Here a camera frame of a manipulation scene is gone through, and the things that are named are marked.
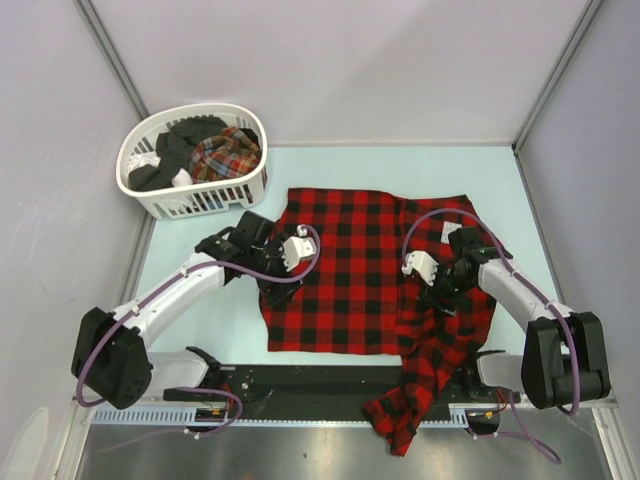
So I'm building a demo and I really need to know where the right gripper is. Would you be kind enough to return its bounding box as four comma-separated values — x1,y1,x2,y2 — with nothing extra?
417,258,474,317

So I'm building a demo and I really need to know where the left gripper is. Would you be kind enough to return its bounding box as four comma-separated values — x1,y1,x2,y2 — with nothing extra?
247,233,304,306

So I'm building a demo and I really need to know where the red black plaid shirt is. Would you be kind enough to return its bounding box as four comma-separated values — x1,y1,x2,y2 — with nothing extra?
261,188,496,456

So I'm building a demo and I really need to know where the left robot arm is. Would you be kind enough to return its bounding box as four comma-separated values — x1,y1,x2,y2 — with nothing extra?
71,211,321,410

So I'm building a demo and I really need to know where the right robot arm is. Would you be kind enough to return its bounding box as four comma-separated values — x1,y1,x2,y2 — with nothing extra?
419,227,611,410

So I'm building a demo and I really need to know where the multicolour plaid shirt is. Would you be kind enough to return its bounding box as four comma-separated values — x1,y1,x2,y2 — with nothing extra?
189,127,262,183

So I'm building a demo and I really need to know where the white garment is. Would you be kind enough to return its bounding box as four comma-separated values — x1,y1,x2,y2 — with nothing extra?
126,152,193,192

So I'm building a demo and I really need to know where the white laundry basket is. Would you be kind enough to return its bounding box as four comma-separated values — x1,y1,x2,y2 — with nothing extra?
116,103,268,219

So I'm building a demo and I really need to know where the dark grey garment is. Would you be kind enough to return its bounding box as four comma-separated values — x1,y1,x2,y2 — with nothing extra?
128,116,227,192

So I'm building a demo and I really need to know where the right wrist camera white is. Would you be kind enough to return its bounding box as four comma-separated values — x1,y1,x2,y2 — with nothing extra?
401,251,439,287

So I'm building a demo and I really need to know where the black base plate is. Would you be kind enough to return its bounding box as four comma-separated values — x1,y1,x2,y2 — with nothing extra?
163,363,521,432

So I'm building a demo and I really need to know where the aluminium frame rail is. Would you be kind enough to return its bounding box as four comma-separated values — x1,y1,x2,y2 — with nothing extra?
70,377,615,409

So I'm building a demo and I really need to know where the white cable duct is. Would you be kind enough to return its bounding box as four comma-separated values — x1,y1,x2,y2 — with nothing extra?
92,403,471,427

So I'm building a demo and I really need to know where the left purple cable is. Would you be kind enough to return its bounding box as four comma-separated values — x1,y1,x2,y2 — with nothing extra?
72,223,321,441

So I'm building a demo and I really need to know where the right aluminium corner post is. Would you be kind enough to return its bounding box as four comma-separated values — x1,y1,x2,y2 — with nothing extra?
510,0,604,151

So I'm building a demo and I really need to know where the aluminium corner post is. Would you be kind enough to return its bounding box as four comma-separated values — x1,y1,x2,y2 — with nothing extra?
510,0,604,151
73,0,150,120

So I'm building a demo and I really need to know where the left aluminium corner post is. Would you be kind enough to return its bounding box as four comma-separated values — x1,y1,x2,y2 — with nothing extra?
73,0,150,120

